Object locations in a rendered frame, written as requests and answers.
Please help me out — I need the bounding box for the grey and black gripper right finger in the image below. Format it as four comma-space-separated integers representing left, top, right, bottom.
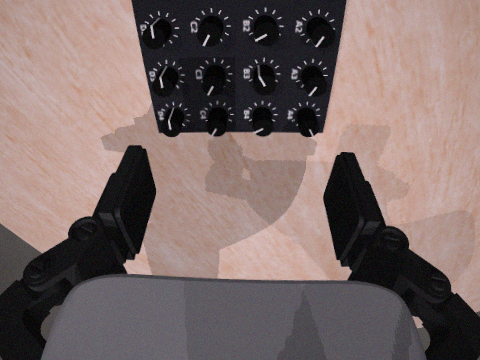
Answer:
323, 152, 480, 360

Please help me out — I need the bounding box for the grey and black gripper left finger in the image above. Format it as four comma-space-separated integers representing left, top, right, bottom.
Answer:
0, 145, 156, 360

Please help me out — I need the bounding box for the black knob box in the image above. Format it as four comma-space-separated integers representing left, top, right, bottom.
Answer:
131, 0, 347, 137

